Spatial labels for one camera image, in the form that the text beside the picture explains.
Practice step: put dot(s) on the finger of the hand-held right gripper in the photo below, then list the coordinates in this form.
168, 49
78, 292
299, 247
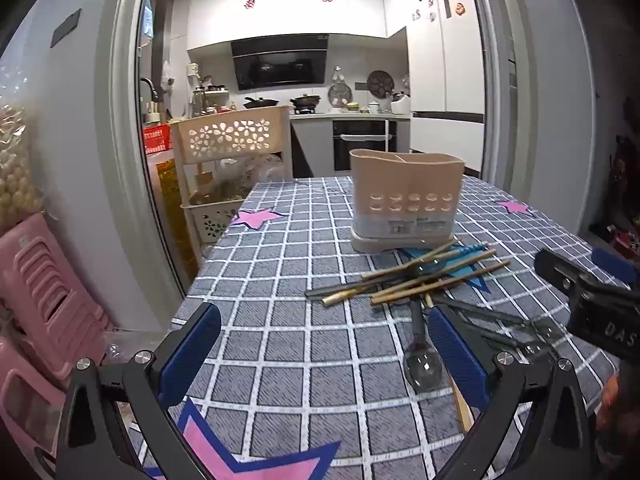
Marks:
614, 264
557, 267

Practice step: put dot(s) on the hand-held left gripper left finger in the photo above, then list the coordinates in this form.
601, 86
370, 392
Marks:
192, 355

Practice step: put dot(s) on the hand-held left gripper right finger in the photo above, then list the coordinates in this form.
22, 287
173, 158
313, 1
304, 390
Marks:
457, 365

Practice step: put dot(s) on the light wooden chopstick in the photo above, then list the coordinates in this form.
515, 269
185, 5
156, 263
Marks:
462, 410
350, 294
385, 270

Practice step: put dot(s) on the dark chopstick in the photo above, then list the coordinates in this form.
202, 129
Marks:
500, 336

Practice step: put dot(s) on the blue patterned chopstick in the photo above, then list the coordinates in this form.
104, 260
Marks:
475, 249

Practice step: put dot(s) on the wooden chopsticks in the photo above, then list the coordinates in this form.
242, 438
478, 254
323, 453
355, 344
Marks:
450, 280

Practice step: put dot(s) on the beige plastic utensil holder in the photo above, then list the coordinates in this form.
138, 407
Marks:
405, 185

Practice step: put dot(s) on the person's right hand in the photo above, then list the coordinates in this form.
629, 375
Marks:
622, 410

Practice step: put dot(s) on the red gift box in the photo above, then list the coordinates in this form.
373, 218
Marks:
625, 240

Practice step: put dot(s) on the checked tablecloth with stars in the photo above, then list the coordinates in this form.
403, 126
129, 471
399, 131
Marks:
300, 360

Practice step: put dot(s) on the yellow cooking oil bottle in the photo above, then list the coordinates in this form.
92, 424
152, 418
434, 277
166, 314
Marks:
172, 205

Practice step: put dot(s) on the pink plastic stool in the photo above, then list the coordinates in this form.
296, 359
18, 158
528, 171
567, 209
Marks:
25, 400
45, 280

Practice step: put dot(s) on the clear plastic bag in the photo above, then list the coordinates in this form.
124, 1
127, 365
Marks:
255, 170

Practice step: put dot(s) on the red plastic basket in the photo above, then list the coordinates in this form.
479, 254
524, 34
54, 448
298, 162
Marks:
157, 140

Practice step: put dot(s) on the beige flower-cutout storage rack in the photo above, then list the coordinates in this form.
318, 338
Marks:
230, 135

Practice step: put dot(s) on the white kettle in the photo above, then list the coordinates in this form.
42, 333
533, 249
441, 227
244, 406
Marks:
401, 103

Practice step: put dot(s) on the black built-in oven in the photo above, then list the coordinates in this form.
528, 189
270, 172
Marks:
365, 147

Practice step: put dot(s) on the white refrigerator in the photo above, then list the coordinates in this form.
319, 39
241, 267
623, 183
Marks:
445, 70

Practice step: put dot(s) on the kitchen base cabinet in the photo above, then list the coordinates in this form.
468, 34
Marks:
310, 145

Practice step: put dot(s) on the dark round patterned plate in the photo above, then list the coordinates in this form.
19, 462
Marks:
380, 83

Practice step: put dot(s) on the spice rack with bottles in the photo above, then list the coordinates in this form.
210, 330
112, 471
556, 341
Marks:
212, 100

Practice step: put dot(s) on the black wok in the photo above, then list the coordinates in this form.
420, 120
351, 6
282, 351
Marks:
260, 102

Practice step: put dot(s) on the bag of beige round balls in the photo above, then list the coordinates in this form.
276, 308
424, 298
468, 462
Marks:
15, 160

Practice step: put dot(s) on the gas stove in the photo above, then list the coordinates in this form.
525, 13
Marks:
306, 111

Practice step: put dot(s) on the black faucet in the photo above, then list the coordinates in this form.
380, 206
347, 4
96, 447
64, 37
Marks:
150, 87

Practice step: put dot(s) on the round light steamer rack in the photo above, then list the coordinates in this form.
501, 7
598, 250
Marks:
340, 95

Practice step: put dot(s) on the black cooking pot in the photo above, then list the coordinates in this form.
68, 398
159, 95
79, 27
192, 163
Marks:
306, 100

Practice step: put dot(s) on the white hanging bag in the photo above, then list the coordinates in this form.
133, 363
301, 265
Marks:
167, 72

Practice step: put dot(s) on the black range hood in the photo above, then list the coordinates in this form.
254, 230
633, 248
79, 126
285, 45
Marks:
280, 65

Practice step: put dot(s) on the blue cloth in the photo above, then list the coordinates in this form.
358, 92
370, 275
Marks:
147, 20

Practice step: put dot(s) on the grey sliding door frame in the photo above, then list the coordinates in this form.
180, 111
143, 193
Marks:
120, 110

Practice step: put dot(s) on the dark wall switch panel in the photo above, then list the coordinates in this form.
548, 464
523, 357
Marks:
66, 28

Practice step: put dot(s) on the white wall cabinets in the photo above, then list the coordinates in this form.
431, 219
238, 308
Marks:
285, 15

